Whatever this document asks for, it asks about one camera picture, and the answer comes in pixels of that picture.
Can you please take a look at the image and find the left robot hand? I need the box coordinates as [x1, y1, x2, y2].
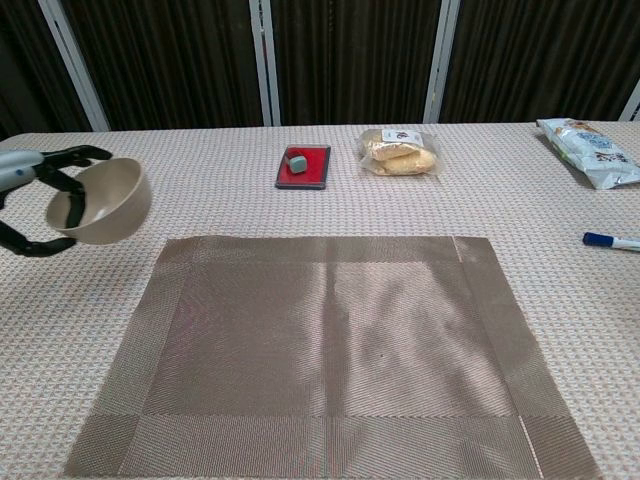
[0, 144, 114, 259]

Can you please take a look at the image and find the white blue snack bag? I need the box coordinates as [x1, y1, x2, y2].
[535, 117, 640, 191]

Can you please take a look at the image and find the beige woven tablecloth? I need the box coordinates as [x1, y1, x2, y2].
[0, 121, 640, 480]

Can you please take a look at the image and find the beige bowl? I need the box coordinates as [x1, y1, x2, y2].
[45, 157, 153, 246]

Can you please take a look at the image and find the small teal cube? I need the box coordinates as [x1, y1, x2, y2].
[284, 152, 310, 176]

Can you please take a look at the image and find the red rectangular box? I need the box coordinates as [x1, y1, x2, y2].
[273, 143, 333, 191]

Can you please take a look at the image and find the bagged bread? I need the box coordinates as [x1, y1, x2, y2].
[357, 127, 445, 177]

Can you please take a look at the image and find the brown woven placemat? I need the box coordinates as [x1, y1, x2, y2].
[62, 234, 604, 480]

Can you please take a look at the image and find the blue capped white marker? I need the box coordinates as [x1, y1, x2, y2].
[582, 231, 640, 252]

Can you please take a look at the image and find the white partition frame post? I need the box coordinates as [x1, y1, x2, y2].
[38, 0, 111, 132]
[618, 79, 640, 123]
[422, 0, 460, 125]
[248, 0, 282, 127]

